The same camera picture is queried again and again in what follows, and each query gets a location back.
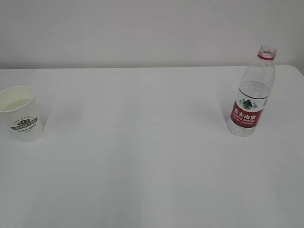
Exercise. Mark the clear Nongfu Spring water bottle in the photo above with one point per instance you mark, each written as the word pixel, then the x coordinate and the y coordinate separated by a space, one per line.
pixel 253 92

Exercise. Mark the white paper coffee cup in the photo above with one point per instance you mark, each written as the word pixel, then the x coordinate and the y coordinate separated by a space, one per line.
pixel 19 110

